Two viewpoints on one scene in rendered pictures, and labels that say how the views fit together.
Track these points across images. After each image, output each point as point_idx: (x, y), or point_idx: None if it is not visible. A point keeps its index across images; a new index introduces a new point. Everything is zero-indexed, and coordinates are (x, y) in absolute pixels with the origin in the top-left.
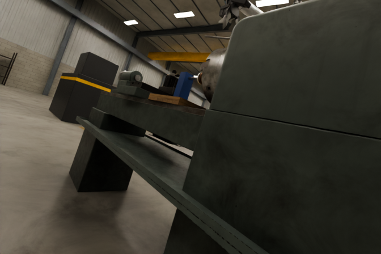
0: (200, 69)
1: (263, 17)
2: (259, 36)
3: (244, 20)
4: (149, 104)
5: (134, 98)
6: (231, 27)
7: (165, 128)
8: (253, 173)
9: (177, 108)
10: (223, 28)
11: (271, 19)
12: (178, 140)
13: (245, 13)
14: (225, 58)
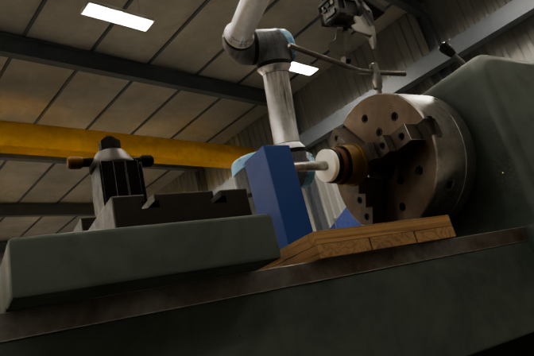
0: (412, 140)
1: (514, 66)
2: (528, 93)
3: (493, 59)
4: (332, 276)
5: (184, 291)
6: (334, 44)
7: (458, 322)
8: None
9: (451, 247)
10: (375, 48)
11: (525, 73)
12: (511, 326)
13: (254, 9)
14: (511, 121)
